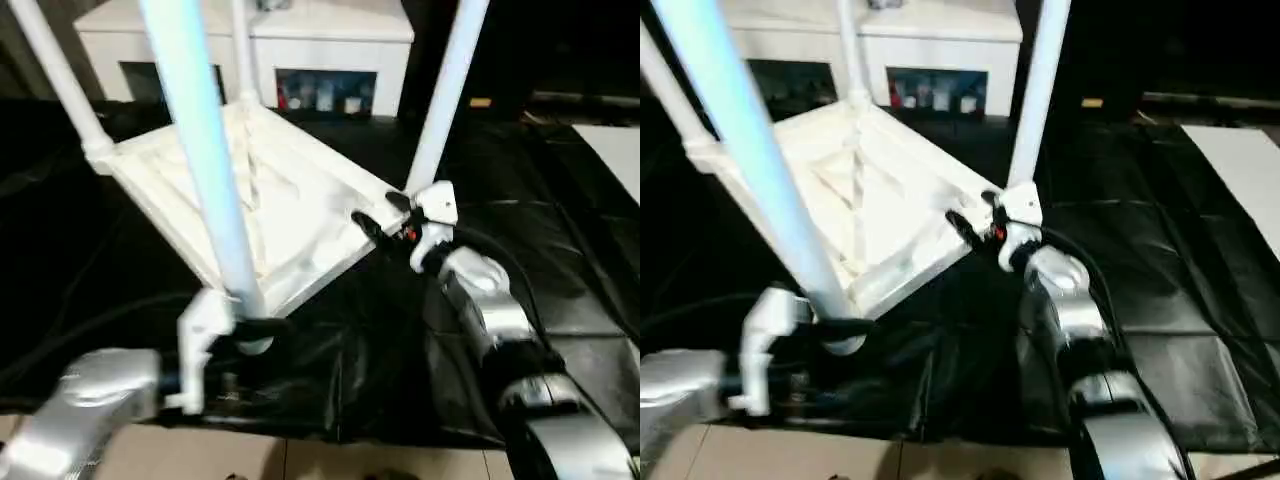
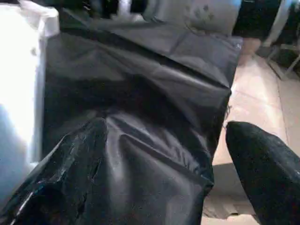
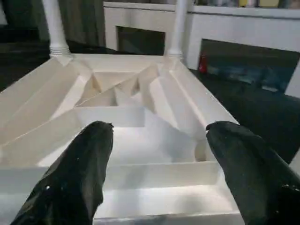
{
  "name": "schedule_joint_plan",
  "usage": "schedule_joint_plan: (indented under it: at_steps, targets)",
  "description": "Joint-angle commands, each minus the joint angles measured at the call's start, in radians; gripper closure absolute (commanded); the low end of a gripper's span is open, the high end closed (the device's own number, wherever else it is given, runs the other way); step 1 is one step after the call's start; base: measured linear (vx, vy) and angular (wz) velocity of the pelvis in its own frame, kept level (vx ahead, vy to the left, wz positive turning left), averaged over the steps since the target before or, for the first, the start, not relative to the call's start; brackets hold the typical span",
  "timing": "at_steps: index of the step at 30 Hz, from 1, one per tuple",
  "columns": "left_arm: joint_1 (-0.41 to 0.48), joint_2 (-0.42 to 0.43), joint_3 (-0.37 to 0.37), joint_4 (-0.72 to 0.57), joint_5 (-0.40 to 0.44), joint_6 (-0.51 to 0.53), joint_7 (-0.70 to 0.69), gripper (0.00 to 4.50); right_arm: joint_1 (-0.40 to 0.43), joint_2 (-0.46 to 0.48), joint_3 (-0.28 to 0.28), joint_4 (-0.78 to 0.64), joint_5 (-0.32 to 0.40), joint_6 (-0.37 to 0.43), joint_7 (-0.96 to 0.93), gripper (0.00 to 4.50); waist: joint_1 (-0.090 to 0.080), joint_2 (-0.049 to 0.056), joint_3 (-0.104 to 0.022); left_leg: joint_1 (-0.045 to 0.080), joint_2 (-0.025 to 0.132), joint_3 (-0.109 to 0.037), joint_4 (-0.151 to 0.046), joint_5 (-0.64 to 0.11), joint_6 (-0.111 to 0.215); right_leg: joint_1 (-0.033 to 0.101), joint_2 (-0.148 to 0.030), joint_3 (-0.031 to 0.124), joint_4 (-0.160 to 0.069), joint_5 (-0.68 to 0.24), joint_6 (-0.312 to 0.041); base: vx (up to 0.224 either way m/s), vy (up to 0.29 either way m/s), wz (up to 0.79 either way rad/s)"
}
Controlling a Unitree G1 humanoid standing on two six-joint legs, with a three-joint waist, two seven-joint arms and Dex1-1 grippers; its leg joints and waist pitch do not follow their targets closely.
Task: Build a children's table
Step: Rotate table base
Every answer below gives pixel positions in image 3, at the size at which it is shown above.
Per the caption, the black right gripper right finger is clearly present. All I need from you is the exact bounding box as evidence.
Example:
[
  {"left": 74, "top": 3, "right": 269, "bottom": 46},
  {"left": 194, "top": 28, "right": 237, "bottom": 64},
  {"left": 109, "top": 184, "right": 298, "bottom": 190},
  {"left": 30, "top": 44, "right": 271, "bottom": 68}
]
[{"left": 205, "top": 120, "right": 300, "bottom": 225}]

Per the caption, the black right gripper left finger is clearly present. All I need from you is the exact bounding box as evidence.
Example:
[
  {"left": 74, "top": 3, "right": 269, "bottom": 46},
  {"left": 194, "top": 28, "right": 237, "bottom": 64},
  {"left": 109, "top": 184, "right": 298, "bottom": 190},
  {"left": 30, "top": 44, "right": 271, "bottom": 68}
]
[{"left": 10, "top": 120, "right": 115, "bottom": 225}]

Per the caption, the white plastic table top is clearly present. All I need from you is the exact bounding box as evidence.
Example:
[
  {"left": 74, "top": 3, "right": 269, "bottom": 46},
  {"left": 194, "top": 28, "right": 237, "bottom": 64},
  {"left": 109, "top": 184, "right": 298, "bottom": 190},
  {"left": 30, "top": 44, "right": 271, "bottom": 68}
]
[{"left": 0, "top": 53, "right": 244, "bottom": 225}]

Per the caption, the white plastic table leg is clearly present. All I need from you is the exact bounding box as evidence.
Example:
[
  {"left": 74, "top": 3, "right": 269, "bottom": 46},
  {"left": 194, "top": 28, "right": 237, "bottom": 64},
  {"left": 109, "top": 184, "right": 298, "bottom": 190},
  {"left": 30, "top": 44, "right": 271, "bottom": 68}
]
[
  {"left": 42, "top": 0, "right": 71, "bottom": 59},
  {"left": 167, "top": 0, "right": 188, "bottom": 60}
]

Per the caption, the white cabinet with glass doors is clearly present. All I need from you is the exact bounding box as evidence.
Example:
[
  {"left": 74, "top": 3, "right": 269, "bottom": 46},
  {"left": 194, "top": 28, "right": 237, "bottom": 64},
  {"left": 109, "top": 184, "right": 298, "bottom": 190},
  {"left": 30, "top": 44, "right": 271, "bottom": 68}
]
[{"left": 103, "top": 0, "right": 300, "bottom": 99}]

